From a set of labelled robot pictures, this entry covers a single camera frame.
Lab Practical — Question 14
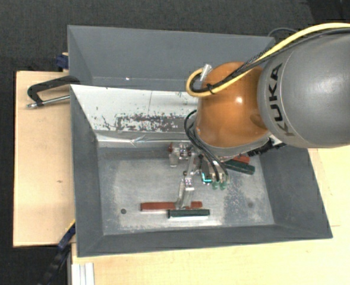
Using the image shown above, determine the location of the grey metal bin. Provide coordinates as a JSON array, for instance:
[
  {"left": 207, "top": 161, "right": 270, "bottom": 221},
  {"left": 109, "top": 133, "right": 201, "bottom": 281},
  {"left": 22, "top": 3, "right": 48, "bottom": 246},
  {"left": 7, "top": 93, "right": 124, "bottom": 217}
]
[{"left": 67, "top": 24, "right": 333, "bottom": 258}]

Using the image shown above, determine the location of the pale wood board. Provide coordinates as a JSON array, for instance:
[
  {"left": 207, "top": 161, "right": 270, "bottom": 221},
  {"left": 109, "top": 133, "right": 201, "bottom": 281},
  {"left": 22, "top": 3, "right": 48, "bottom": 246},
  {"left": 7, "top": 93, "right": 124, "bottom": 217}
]
[{"left": 12, "top": 70, "right": 76, "bottom": 248}]

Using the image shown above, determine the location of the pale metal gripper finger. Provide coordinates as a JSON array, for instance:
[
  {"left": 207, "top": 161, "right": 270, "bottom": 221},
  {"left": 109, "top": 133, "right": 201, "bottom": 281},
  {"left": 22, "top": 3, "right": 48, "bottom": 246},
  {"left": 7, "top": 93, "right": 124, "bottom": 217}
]
[
  {"left": 175, "top": 177, "right": 196, "bottom": 210},
  {"left": 168, "top": 143, "right": 193, "bottom": 167}
]

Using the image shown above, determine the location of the dark green flat block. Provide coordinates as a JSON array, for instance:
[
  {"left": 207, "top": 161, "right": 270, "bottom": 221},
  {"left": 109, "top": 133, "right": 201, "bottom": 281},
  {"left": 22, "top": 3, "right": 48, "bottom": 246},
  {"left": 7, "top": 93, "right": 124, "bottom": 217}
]
[
  {"left": 222, "top": 161, "right": 256, "bottom": 176},
  {"left": 166, "top": 208, "right": 210, "bottom": 220}
]

